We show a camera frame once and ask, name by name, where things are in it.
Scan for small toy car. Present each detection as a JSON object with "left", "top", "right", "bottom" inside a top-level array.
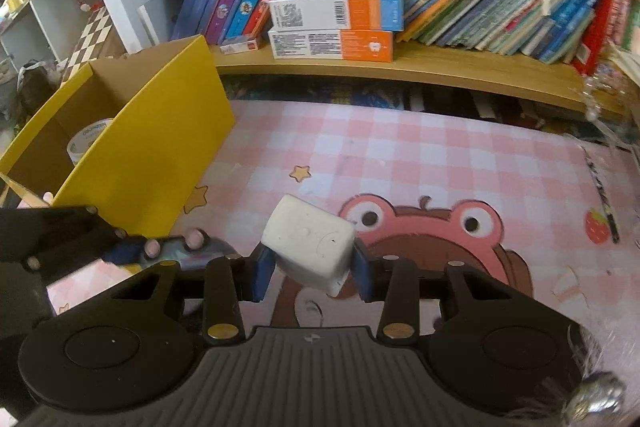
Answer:
[{"left": 137, "top": 229, "right": 238, "bottom": 271}]

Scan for white foam cube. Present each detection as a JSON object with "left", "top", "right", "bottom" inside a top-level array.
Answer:
[{"left": 262, "top": 194, "right": 356, "bottom": 297}]

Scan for clear tape roll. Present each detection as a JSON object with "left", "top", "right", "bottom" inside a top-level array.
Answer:
[{"left": 66, "top": 118, "right": 113, "bottom": 166}]

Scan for yellow cardboard box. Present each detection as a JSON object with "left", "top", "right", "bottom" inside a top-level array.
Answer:
[{"left": 1, "top": 37, "right": 234, "bottom": 236}]

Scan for pink checkered desk mat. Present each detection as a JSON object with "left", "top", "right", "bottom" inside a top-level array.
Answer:
[{"left": 46, "top": 98, "right": 640, "bottom": 358}]

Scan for wooden shelf board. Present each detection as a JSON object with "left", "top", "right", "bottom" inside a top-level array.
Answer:
[{"left": 209, "top": 38, "right": 626, "bottom": 122}]

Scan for black patterned pen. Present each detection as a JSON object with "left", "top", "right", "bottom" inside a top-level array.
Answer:
[{"left": 582, "top": 146, "right": 620, "bottom": 244}]

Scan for small red white box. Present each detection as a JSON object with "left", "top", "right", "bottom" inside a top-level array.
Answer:
[{"left": 219, "top": 35, "right": 262, "bottom": 55}]

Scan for lower orange toothpaste box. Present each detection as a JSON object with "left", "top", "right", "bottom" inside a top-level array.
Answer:
[{"left": 268, "top": 28, "right": 394, "bottom": 63}]

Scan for orange toothpaste box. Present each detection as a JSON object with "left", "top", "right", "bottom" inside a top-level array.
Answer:
[
  {"left": 269, "top": 0, "right": 404, "bottom": 32},
  {"left": 268, "top": 28, "right": 394, "bottom": 63}
]

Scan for upper orange toothpaste box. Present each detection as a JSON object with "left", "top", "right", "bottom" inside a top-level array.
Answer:
[{"left": 269, "top": 0, "right": 404, "bottom": 32}]

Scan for red dictionary books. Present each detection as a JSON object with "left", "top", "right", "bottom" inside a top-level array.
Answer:
[{"left": 572, "top": 0, "right": 639, "bottom": 76}]

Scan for bead string ornament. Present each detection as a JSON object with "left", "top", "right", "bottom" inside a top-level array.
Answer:
[{"left": 582, "top": 58, "right": 639, "bottom": 144}]

